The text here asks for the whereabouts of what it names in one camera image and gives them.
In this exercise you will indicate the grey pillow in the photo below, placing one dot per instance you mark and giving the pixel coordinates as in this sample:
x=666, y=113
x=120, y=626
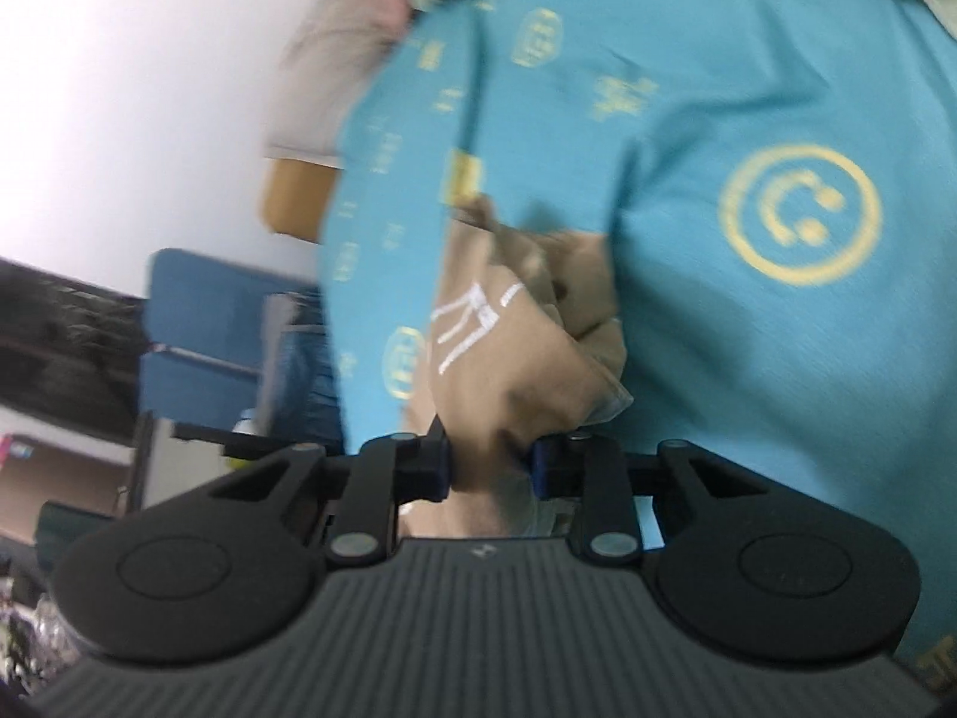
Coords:
x=314, y=120

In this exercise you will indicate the pink fuzzy blanket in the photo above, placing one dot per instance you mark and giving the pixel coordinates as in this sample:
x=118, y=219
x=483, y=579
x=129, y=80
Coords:
x=351, y=22

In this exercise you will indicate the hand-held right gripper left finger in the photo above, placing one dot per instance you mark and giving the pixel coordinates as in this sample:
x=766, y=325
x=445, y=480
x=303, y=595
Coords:
x=441, y=467

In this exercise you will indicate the grey cloth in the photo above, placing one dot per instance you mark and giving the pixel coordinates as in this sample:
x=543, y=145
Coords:
x=288, y=310

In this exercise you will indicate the dark cabinet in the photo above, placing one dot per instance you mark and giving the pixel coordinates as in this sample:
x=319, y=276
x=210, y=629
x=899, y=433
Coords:
x=67, y=344

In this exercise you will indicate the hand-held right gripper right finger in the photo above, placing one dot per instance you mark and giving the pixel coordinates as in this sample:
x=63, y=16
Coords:
x=542, y=467

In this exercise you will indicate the chair with blue cover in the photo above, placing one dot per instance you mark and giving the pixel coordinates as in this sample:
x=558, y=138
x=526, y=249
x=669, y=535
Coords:
x=209, y=314

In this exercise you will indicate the tan t-shirt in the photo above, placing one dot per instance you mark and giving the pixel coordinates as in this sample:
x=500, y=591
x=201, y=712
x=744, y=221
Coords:
x=508, y=359

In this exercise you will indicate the blue smiley print blanket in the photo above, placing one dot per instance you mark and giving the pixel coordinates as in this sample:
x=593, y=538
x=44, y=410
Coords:
x=710, y=90

